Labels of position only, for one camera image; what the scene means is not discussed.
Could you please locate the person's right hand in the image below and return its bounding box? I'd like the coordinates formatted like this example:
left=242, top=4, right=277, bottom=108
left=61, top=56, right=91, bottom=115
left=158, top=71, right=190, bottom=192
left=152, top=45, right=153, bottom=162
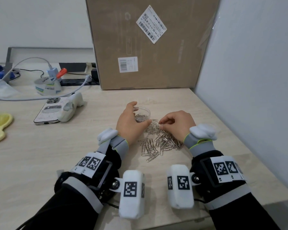
left=158, top=111, right=197, bottom=143

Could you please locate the person's left hand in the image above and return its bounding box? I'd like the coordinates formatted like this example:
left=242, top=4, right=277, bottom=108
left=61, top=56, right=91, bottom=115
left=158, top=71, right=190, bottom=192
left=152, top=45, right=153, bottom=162
left=115, top=101, right=152, bottom=144

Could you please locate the small clear round dish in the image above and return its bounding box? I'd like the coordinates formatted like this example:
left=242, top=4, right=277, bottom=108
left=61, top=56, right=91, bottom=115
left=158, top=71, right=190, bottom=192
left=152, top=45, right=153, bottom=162
left=133, top=106, right=151, bottom=123

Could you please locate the person's right forearm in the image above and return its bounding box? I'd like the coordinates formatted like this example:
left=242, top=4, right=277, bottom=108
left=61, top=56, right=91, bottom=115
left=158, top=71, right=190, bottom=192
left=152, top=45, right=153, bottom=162
left=184, top=139, right=282, bottom=230

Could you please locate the person's left forearm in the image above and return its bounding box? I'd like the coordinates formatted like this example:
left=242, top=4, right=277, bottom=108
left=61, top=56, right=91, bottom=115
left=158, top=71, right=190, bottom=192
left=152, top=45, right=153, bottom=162
left=14, top=135, right=129, bottom=230

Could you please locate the small bunch of paper clips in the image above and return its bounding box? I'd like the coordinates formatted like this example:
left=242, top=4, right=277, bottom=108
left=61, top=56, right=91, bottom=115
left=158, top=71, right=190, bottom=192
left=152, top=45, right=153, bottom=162
left=134, top=113, right=149, bottom=123

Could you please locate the pile of silver paper clips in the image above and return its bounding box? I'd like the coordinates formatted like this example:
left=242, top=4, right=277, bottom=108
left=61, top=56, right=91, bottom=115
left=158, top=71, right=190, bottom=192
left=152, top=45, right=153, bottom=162
left=138, top=119, right=184, bottom=163

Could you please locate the white right marker block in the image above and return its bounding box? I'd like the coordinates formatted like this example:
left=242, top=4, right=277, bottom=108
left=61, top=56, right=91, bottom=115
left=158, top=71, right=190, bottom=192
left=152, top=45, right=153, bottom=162
left=167, top=164, right=195, bottom=209

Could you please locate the white marker block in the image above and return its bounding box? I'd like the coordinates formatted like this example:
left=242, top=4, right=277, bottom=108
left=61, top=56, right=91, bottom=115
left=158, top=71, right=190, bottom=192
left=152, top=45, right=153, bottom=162
left=119, top=170, right=146, bottom=220
left=167, top=164, right=195, bottom=209

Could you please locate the small white barcode sticker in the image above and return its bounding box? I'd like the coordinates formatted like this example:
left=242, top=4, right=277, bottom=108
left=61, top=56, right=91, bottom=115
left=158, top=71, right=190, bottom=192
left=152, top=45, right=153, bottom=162
left=118, top=57, right=139, bottom=73

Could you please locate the left marker tag band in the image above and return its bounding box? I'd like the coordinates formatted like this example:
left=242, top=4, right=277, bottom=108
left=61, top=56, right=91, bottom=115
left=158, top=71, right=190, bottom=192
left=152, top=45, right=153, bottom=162
left=69, top=152, right=114, bottom=179

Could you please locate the marker tag band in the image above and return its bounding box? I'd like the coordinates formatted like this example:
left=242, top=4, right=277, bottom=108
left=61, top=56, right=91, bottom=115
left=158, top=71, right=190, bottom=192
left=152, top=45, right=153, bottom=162
left=210, top=155, right=245, bottom=184
left=69, top=152, right=114, bottom=179

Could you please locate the large brown cardboard box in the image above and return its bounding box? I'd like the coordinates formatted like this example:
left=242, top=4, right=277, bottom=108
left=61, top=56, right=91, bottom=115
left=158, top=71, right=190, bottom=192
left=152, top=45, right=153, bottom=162
left=85, top=0, right=222, bottom=90

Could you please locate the white left marker block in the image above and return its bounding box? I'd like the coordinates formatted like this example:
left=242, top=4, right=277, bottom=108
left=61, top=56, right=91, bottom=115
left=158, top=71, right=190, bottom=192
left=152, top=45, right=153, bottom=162
left=119, top=170, right=146, bottom=220

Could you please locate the right marker tag band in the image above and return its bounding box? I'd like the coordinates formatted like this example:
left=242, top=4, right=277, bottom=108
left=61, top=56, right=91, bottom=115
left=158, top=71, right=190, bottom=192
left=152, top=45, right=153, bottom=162
left=210, top=155, right=245, bottom=184

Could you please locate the black power strip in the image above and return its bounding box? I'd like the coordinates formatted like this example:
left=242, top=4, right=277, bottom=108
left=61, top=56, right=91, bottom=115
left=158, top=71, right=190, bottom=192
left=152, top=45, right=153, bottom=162
left=60, top=78, right=100, bottom=87

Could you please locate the black flat panel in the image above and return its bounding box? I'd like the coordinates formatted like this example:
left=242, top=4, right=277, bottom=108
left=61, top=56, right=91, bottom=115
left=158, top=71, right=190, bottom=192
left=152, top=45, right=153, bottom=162
left=59, top=62, right=96, bottom=73

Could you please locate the white smartphone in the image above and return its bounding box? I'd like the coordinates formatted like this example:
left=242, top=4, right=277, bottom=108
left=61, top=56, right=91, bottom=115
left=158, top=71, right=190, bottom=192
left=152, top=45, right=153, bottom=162
left=34, top=97, right=73, bottom=125

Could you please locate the large white shipping label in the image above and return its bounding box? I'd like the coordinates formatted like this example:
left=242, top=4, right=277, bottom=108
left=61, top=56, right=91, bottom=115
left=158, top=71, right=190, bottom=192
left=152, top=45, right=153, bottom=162
left=136, top=5, right=167, bottom=44

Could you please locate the white tape roll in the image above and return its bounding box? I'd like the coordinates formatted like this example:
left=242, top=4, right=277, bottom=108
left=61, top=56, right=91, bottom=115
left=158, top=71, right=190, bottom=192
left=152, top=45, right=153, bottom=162
left=34, top=77, right=62, bottom=96

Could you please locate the light blue charger plug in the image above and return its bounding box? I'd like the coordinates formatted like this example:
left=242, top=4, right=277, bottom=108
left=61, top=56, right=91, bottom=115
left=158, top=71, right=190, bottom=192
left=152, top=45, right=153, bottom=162
left=47, top=67, right=59, bottom=81

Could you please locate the yellow plastic hand mirror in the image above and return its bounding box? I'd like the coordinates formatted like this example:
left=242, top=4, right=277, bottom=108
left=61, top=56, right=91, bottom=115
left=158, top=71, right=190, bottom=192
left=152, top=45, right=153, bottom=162
left=0, top=113, right=14, bottom=143

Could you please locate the clear plastic bag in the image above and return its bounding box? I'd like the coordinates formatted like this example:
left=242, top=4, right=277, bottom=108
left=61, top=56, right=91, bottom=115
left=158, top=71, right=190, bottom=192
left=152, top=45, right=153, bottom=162
left=0, top=78, right=20, bottom=100

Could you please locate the grey left wrist strap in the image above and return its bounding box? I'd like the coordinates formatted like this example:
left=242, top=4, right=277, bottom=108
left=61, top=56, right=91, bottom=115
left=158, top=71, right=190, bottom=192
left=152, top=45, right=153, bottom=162
left=110, top=136, right=130, bottom=156

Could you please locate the grey wrist strap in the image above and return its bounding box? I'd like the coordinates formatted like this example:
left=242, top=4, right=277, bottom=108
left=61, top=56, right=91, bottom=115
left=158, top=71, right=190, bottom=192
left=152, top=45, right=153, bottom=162
left=110, top=136, right=130, bottom=156
left=184, top=134, right=216, bottom=157

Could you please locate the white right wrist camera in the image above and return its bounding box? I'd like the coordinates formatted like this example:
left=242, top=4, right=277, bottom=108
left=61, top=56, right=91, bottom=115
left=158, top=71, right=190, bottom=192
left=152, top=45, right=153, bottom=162
left=189, top=124, right=218, bottom=142

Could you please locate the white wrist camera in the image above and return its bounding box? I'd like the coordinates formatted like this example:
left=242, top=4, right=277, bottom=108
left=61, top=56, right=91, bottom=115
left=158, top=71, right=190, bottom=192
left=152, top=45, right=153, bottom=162
left=97, top=128, right=119, bottom=146
left=189, top=124, right=218, bottom=142

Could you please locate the grey right wrist strap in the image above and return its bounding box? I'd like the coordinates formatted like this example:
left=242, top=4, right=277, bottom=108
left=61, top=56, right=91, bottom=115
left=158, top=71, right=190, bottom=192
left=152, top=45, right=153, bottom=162
left=184, top=134, right=216, bottom=157

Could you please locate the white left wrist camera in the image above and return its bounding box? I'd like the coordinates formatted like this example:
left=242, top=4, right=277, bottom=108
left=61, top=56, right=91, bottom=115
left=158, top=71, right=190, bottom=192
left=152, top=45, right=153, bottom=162
left=97, top=128, right=119, bottom=146

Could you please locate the white wrist camera device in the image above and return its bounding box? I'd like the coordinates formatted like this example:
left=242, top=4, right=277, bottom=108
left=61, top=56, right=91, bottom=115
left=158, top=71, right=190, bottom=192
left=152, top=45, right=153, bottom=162
left=57, top=92, right=85, bottom=122

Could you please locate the orange handled screwdriver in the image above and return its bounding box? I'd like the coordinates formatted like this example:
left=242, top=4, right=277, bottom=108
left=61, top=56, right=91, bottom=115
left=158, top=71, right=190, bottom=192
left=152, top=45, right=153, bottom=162
left=51, top=68, right=68, bottom=82

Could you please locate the thick grey white cable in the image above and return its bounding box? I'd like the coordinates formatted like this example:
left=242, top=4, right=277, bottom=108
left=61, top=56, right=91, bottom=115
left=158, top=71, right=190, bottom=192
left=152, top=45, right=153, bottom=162
left=0, top=75, right=92, bottom=101

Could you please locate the thin white charging cable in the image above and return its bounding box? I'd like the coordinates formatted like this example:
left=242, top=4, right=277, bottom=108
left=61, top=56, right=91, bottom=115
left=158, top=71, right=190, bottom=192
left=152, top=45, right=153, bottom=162
left=0, top=57, right=54, bottom=82

